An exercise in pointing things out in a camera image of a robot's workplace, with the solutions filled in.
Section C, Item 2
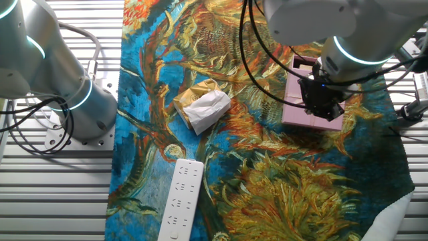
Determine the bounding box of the black base cable bundle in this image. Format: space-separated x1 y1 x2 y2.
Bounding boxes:
0 96 75 155

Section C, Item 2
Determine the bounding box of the pink casing with bow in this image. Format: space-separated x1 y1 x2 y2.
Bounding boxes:
282 68 346 132

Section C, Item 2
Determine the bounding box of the black rounded device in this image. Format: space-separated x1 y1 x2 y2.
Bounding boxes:
413 33 428 73

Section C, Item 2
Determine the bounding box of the thin black cable tie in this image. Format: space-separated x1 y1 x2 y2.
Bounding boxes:
382 126 428 139

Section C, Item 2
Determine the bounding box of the gold tissue pack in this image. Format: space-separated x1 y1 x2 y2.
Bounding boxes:
173 78 232 137

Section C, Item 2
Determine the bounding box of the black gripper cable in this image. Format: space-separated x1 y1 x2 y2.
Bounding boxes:
248 0 428 87
238 0 307 110

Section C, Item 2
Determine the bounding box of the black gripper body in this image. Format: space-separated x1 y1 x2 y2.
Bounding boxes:
298 75 346 114

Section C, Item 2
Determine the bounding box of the white power strip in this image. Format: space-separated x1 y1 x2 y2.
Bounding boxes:
156 158 205 241

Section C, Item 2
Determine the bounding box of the small silver camera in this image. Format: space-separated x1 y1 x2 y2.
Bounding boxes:
413 72 428 101

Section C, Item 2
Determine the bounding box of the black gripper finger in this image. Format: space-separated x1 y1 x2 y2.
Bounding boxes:
303 100 322 116
320 106 345 123

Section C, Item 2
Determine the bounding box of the grey cable with metal connector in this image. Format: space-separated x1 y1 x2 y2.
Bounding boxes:
56 20 102 81

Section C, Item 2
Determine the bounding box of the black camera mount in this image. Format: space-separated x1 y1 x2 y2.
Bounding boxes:
396 98 428 122

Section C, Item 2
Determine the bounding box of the sunflower painting print cloth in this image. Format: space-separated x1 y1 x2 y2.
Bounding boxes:
104 0 415 241

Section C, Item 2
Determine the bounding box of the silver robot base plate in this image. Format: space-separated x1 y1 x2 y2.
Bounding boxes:
44 78 117 148

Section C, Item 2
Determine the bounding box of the pink inner gift box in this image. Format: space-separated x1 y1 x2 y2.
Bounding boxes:
290 54 319 73

